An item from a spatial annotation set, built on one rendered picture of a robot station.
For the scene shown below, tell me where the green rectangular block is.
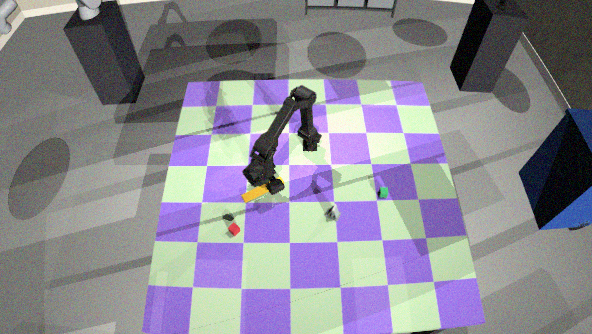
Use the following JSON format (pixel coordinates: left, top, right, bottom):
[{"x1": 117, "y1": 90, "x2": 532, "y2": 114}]
[{"x1": 378, "y1": 187, "x2": 388, "y2": 198}]

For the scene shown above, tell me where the yellow bar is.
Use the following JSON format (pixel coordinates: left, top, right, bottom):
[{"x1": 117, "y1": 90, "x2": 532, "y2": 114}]
[{"x1": 242, "y1": 177, "x2": 284, "y2": 203}]

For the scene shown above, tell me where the red cube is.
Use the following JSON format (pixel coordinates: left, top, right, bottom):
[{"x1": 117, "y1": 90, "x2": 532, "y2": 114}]
[{"x1": 227, "y1": 222, "x2": 240, "y2": 236}]

